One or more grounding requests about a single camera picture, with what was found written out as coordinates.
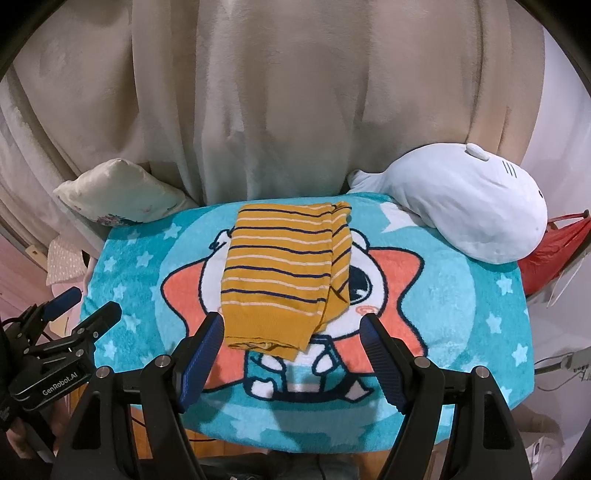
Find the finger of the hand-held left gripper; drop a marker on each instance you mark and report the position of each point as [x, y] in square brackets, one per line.
[64, 300]
[104, 318]

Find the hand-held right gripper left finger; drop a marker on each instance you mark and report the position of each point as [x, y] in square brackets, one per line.
[203, 364]

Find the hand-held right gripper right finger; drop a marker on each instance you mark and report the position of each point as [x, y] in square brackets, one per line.
[381, 364]

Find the yellow striped sweater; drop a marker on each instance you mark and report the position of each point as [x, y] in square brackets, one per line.
[272, 258]

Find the dotted beige cloth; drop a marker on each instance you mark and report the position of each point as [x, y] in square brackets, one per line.
[62, 263]

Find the blue star cartoon blanket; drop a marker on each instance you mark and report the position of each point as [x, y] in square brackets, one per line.
[438, 295]

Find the white pillow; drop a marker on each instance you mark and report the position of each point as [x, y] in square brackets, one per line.
[120, 191]

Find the cardboard box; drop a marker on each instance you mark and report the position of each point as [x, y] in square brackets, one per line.
[540, 447]

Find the white plush toy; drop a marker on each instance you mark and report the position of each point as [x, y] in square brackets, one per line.
[461, 203]

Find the white plastic device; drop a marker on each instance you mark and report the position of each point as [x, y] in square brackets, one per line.
[575, 360]

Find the red plastic bag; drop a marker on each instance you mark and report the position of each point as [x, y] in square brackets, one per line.
[549, 254]

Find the beige curtain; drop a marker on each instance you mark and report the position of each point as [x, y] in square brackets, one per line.
[277, 92]

